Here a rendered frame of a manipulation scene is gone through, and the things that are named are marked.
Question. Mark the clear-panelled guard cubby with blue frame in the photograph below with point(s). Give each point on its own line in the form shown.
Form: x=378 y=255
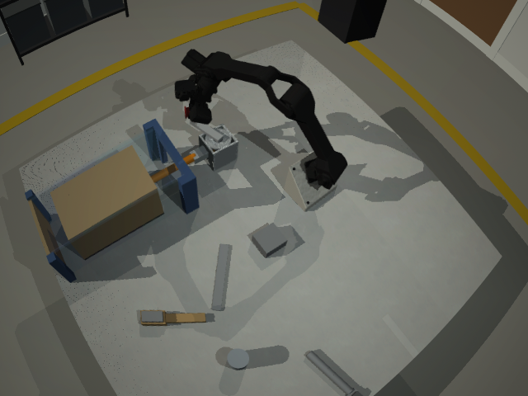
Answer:
x=108 y=200

